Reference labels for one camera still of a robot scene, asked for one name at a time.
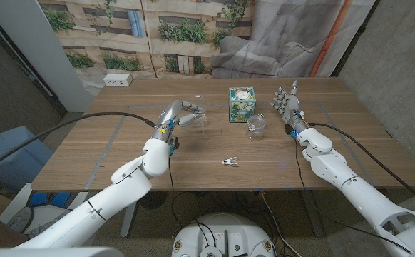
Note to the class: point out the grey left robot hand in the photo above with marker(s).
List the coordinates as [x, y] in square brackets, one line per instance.
[170, 116]

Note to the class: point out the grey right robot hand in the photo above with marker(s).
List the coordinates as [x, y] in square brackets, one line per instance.
[291, 105]

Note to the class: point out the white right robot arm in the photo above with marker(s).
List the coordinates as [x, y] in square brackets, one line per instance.
[357, 192]

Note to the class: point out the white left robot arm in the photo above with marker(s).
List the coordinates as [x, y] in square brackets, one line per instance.
[122, 192]

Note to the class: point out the clear glass beaker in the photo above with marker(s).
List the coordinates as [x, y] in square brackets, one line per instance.
[199, 101]

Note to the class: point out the glass jar with clip lid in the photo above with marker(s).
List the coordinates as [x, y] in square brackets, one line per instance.
[255, 128]

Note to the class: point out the green floral tissue box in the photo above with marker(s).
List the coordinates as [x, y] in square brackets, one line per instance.
[242, 109]

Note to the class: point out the white clip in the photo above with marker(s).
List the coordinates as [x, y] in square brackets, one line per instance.
[230, 162]

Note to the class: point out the white power strip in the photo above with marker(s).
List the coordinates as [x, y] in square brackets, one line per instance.
[117, 79]

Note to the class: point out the printed fabric backdrop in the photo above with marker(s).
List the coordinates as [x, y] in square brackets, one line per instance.
[264, 43]

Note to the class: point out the black round floor fan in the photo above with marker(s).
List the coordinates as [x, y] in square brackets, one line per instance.
[154, 200]

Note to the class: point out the black backdrop stand pole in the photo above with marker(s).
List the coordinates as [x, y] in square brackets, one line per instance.
[353, 39]

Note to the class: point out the metal table leg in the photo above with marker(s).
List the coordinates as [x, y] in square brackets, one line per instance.
[312, 214]
[128, 221]

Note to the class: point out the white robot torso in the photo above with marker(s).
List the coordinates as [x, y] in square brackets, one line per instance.
[225, 228]

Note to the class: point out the blue plastic bin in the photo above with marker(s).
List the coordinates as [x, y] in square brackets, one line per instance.
[15, 160]

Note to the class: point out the grey sneaker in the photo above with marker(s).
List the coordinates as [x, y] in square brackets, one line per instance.
[20, 219]

